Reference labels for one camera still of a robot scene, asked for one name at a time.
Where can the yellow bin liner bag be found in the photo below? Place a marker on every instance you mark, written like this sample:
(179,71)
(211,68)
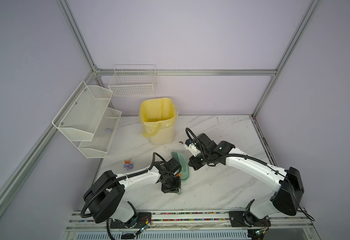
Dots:
(156,115)

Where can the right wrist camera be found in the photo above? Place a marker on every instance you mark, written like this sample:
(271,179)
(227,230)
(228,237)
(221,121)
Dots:
(192,148)

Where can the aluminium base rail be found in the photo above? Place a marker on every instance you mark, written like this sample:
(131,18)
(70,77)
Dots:
(193,225)

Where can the lower white mesh shelf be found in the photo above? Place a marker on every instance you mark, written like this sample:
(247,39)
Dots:
(101,142)

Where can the white wire wall basket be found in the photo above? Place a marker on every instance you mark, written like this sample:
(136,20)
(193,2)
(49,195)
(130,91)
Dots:
(133,80)

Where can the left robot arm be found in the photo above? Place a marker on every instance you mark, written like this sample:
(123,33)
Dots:
(103,201)

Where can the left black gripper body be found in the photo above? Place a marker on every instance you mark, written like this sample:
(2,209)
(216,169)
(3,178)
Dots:
(171,184)

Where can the purple scrap far left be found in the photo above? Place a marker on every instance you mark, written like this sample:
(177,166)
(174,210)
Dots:
(128,165)

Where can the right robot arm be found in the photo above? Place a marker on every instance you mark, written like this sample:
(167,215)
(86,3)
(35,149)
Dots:
(286,185)

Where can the cream trash bin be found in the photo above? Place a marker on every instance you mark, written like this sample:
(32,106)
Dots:
(165,136)

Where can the green dustpan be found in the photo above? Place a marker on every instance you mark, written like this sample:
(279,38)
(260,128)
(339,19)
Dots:
(185,171)

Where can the upper white mesh shelf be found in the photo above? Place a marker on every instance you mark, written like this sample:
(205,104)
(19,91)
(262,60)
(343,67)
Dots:
(80,117)

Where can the white mesh shelf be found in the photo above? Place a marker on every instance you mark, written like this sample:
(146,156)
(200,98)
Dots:
(101,142)
(80,117)

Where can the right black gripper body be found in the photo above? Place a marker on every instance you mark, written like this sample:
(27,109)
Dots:
(196,161)

